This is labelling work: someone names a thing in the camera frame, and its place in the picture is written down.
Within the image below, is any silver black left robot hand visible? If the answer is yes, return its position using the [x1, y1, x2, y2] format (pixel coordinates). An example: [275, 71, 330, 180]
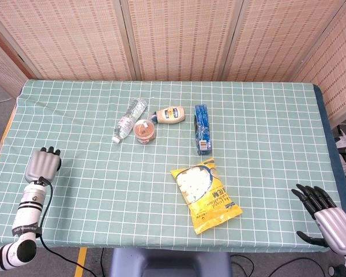
[24, 146, 62, 184]

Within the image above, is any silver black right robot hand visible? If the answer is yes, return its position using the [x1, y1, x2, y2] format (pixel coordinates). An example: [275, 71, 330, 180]
[291, 184, 346, 256]

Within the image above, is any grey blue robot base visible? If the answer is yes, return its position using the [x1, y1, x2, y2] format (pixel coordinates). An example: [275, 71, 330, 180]
[108, 248, 233, 277]

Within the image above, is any brown round snack cup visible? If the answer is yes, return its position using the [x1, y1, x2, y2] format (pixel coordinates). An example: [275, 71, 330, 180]
[133, 119, 156, 145]

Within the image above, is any green checked tablecloth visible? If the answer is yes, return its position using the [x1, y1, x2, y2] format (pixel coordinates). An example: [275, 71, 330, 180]
[0, 80, 343, 253]

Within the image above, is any clear plastic water bottle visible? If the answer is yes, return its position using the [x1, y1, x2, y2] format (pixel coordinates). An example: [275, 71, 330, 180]
[111, 98, 149, 144]

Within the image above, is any bamboo folding screen panel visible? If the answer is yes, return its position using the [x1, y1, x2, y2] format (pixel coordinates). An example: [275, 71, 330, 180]
[291, 0, 346, 128]
[0, 28, 28, 98]
[221, 0, 346, 83]
[0, 0, 136, 81]
[121, 0, 245, 82]

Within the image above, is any yellow marshmallow bag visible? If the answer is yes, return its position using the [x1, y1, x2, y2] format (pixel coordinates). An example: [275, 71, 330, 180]
[170, 158, 243, 236]

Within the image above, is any cream mayonnaise squeeze bottle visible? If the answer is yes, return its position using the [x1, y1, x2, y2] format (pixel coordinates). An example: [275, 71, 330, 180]
[151, 106, 187, 125]

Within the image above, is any long blue cardboard box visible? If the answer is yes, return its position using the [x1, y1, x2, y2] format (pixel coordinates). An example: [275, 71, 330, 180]
[193, 104, 213, 156]

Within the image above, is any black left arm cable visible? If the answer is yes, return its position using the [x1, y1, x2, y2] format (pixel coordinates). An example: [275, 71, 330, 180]
[36, 175, 101, 277]

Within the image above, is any black floor cable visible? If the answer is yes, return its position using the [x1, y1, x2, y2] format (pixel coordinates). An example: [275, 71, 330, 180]
[232, 255, 326, 277]

